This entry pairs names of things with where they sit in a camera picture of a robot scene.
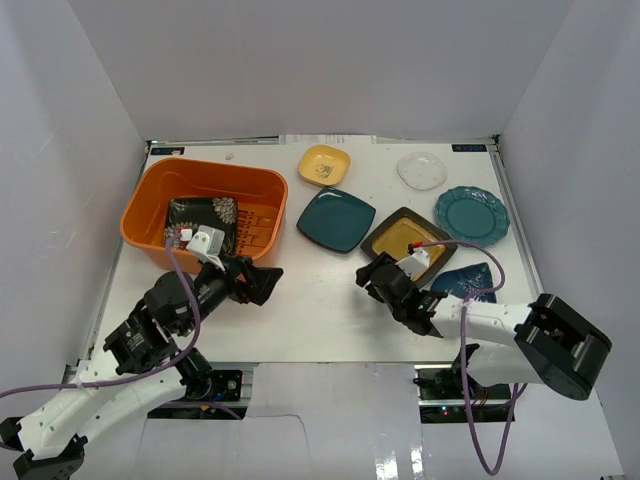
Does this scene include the clear glass plate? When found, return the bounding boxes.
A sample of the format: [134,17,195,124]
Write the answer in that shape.
[396,152,448,191]

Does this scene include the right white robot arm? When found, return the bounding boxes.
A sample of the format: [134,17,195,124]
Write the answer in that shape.
[356,248,612,401]

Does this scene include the teal square plate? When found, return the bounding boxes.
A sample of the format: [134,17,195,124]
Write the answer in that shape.
[296,187,376,254]

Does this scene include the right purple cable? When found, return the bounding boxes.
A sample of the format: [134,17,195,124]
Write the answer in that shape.
[414,239,527,476]

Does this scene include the yellow and black square plate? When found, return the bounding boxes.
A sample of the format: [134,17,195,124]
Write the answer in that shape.
[360,207,458,287]

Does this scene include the yellow panda square dish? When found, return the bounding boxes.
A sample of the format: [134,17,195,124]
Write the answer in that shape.
[298,145,351,186]

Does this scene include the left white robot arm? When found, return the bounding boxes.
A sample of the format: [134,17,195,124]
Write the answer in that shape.
[1,257,284,479]

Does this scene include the white paper sheets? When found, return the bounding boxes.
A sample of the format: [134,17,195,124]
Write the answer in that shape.
[279,134,377,146]

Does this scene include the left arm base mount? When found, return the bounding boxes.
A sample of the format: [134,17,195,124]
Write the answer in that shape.
[147,369,253,420]

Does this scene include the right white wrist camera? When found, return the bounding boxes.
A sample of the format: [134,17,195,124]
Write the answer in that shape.
[395,242,431,281]

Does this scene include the orange plastic bin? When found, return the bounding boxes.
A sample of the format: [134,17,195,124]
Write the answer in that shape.
[120,157,288,270]

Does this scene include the black floral square plate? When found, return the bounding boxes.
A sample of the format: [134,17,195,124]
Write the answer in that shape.
[163,197,238,255]

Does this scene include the dark blue shell plate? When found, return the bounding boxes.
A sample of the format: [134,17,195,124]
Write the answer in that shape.
[431,262,494,299]

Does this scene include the teal scalloped round plate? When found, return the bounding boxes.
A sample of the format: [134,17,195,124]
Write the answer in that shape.
[434,186,510,247]

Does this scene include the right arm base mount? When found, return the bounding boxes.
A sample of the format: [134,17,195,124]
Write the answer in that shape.
[413,364,512,424]

